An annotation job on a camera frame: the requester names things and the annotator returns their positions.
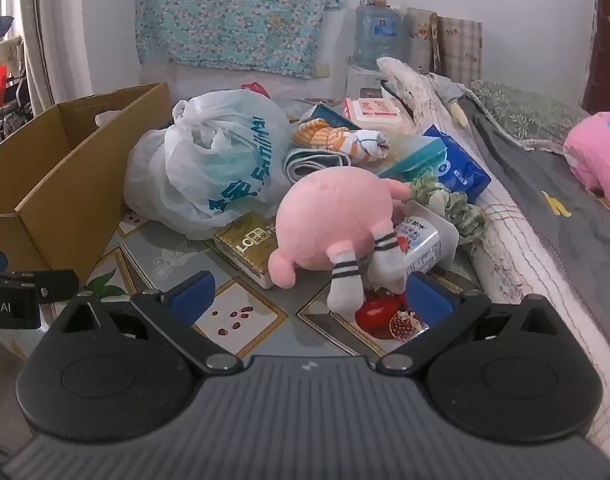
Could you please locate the white yogurt cup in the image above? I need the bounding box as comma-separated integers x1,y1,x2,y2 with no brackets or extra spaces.
370,202,458,293

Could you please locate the white quilted mattress pad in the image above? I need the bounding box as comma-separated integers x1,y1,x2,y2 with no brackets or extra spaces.
465,195,610,463

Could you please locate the black strap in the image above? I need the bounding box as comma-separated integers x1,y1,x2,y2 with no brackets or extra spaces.
380,79,417,112

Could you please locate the green patterned cushion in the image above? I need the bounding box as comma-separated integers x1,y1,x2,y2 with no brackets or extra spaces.
465,79,591,153

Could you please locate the floral wallpaper roll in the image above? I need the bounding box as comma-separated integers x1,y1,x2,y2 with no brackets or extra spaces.
404,7,438,75

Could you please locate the blue tissue pack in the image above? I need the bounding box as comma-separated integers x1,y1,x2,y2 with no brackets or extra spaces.
422,125,493,206

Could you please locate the white water dispenser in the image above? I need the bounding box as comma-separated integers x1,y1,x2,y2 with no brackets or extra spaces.
346,62,386,98

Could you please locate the white fuzzy blanket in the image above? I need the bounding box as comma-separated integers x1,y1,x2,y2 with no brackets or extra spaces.
377,57,468,128

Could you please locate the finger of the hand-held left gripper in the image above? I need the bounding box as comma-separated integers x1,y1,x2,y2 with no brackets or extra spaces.
0,252,80,306

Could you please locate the teal floral wall cloth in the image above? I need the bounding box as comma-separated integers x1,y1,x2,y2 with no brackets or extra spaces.
135,0,346,80

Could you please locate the white curtain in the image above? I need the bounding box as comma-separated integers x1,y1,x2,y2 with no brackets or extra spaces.
12,0,96,111

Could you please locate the printed tablecloth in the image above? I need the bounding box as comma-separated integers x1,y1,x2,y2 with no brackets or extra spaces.
15,95,486,361

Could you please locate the plaid wallpaper roll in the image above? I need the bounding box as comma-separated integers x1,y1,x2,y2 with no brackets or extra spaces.
435,16,483,86

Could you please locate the gold carton box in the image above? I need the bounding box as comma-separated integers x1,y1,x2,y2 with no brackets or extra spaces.
214,210,281,290

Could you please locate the pink plush toy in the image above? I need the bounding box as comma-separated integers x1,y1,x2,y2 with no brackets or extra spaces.
267,165,413,313

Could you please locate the grey blanket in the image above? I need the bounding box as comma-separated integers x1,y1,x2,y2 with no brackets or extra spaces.
430,74,610,346

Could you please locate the pink wet wipes pack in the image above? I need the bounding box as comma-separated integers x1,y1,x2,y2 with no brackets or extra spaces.
342,97,416,133

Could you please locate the orange striped cloth toy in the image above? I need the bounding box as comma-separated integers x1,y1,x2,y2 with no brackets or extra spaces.
291,119,392,166

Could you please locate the white plastic bag teal print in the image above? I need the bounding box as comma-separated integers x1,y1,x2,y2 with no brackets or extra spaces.
124,89,293,241

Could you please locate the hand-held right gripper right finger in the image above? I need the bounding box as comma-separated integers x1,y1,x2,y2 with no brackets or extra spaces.
376,272,561,376

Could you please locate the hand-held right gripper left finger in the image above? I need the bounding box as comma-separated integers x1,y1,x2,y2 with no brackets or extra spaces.
54,271,243,376

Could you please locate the blue white carton box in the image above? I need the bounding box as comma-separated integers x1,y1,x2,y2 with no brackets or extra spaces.
375,135,448,181

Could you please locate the brown cardboard box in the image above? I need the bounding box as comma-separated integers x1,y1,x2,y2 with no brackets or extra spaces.
0,82,173,286

